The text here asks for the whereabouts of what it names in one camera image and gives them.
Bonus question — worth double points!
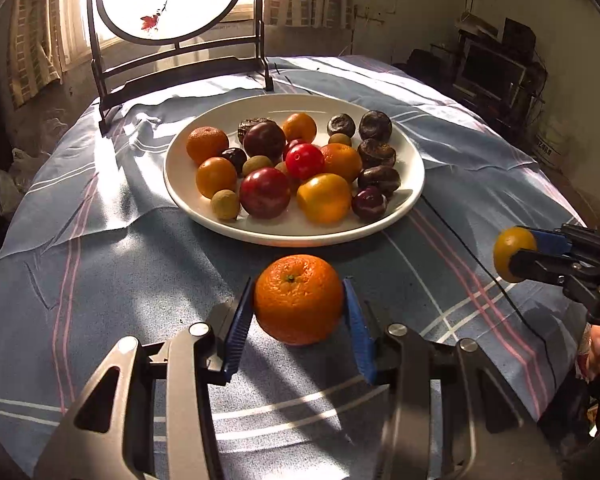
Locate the large orange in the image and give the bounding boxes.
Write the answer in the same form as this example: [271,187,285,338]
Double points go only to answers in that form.
[253,255,344,346]

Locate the red apple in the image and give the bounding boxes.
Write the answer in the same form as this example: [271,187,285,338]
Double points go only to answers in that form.
[239,167,291,219]

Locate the red cherry tomato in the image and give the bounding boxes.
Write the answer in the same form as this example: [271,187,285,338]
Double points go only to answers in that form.
[285,143,325,181]

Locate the small orange mandarin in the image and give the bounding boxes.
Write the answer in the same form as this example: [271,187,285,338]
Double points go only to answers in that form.
[186,126,230,166]

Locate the dark wrinkled passion fruit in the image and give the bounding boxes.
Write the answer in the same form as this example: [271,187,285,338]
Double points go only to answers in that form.
[358,110,392,143]

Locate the brown dried date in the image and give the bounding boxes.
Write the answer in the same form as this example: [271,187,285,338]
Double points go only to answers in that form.
[237,117,272,144]

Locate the yellow orange citrus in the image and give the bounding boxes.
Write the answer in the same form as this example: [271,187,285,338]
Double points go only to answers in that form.
[492,226,538,283]

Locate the person's right hand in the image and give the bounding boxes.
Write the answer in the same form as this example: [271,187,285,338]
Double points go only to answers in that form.
[577,324,600,382]

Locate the white plastic bucket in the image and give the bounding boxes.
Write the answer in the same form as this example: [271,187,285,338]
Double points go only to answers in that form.
[533,127,569,169]

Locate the white ceramic plate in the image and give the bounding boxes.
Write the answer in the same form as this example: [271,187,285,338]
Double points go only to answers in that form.
[163,96,425,247]

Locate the blue striped tablecloth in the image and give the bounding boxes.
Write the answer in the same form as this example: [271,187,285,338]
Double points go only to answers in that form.
[0,56,585,479]

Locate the old crt television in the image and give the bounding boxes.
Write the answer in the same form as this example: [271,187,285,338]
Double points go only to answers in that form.
[453,11,548,125]

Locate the white plastic bag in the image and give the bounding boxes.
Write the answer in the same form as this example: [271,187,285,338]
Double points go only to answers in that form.
[0,148,50,221]

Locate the round painted screen on stand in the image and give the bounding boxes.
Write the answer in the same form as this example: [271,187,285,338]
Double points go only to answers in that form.
[86,0,273,134]

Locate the checkered curtain left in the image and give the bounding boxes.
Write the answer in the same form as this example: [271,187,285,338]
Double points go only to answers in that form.
[7,0,64,108]

